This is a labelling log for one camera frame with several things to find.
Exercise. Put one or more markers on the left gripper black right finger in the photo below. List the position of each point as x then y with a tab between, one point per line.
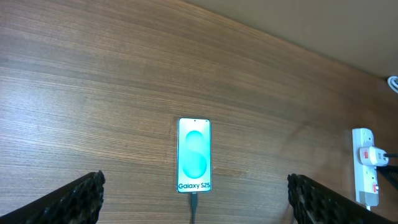
312	203

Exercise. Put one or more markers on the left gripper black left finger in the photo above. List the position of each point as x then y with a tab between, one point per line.
78	202

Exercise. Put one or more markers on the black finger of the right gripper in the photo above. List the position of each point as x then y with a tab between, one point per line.
390	173

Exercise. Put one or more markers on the teal screen smartphone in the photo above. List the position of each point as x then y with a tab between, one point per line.
194	166

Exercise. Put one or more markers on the white charger adapter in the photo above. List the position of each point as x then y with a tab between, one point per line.
373	156

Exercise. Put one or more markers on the white power strip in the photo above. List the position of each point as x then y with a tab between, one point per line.
365	177

